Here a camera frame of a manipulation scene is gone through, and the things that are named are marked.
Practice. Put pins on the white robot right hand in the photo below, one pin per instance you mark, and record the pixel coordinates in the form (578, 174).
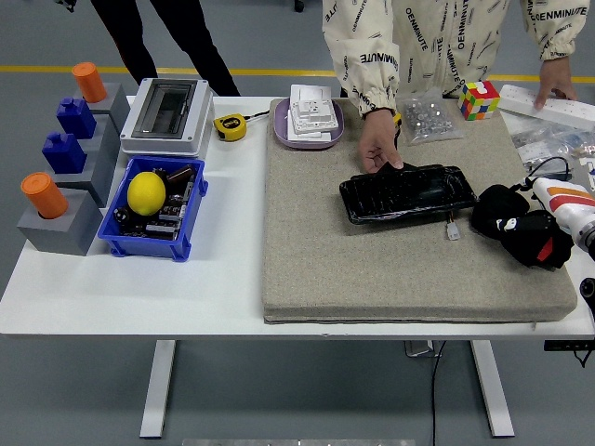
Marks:
(567, 204)

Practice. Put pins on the person's right hand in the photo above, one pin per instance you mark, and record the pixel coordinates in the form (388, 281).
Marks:
(379, 135)

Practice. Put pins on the person's left hand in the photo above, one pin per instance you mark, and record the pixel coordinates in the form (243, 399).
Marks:
(555, 79)

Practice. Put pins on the person's left forearm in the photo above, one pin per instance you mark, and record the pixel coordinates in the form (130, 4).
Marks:
(558, 28)

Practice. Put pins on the person's right forearm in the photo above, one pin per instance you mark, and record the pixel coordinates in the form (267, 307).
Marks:
(369, 79)

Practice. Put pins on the yellow wristband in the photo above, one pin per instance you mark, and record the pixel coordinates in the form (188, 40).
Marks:
(398, 118)

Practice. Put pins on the white power strip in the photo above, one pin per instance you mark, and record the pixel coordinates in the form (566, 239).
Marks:
(520, 100)

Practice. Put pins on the clear bag of metal nuts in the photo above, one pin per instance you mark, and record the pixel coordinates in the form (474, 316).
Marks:
(427, 118)

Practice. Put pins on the clear plastic bags of parts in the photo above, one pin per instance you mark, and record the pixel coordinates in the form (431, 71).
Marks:
(544, 144)

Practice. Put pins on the colourful puzzle cube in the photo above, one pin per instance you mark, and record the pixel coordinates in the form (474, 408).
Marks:
(479, 100)

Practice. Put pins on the purple tray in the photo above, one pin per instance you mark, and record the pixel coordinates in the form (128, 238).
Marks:
(281, 123)

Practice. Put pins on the grey-brown mat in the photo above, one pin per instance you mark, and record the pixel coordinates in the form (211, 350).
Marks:
(348, 269)

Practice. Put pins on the black table control box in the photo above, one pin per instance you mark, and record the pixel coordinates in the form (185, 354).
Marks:
(569, 345)

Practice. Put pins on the yellow tape measure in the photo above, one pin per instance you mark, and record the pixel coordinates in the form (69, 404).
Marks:
(230, 126)

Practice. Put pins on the black chair caster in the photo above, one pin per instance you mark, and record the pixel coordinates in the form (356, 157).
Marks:
(299, 4)

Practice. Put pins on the white table leg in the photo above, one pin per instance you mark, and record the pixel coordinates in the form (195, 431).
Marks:
(493, 390)
(158, 390)

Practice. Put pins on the brown cylindrical capacitor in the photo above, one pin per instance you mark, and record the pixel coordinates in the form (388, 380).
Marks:
(181, 174)

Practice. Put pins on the dark circuit board parts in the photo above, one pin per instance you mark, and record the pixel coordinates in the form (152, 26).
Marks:
(165, 218)

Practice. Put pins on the yellow lemon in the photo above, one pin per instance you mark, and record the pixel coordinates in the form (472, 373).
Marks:
(146, 192)

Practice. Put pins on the blue plastic bin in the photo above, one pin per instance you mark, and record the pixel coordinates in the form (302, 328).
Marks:
(149, 246)

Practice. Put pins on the person in background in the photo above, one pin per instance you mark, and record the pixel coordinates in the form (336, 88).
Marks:
(135, 46)

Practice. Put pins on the grey holder block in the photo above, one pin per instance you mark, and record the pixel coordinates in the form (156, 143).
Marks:
(117, 104)
(100, 179)
(65, 234)
(108, 139)

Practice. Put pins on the orange cylinder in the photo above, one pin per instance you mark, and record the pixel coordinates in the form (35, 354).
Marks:
(44, 195)
(89, 82)

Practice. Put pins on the blue block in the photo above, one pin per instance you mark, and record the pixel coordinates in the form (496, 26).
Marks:
(76, 118)
(64, 153)

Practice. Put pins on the small black background object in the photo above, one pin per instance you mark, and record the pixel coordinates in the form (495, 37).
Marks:
(67, 3)

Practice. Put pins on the white wall socket module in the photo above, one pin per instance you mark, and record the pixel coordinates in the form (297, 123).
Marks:
(313, 114)

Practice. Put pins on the white switch cover plate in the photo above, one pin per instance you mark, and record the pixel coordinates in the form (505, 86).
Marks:
(302, 136)

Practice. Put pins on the flat white switch plate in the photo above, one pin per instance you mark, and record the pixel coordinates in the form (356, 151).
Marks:
(309, 92)

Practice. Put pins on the grey under-table bracket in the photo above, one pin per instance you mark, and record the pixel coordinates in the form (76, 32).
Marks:
(420, 348)

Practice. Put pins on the grey electrical enclosure box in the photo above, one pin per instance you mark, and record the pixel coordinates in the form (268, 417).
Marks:
(162, 116)

